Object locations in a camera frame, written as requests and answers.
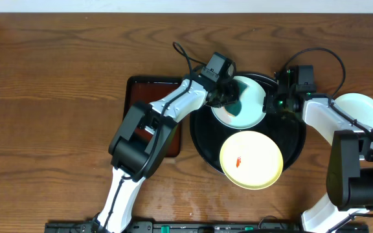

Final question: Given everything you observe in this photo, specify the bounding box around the round black tray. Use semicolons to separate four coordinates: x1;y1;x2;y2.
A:
190;73;306;173

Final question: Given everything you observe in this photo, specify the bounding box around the green yellow sponge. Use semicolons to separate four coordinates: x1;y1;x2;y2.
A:
225;81;248;117

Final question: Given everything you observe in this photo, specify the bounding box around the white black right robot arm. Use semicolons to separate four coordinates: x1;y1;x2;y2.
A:
263;70;373;232

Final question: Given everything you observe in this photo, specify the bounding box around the pale green plate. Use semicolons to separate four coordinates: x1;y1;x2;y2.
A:
211;76;266;129
335;93;373;128

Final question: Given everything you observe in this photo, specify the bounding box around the yellow plate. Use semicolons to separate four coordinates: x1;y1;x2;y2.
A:
220;131;284;190

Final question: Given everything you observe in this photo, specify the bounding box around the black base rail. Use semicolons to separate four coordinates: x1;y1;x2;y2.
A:
43;220;370;233

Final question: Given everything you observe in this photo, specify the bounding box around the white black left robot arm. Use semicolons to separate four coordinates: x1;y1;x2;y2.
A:
93;75;239;232

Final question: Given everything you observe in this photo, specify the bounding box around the rectangular red-brown tray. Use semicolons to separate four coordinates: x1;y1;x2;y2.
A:
123;76;182;158

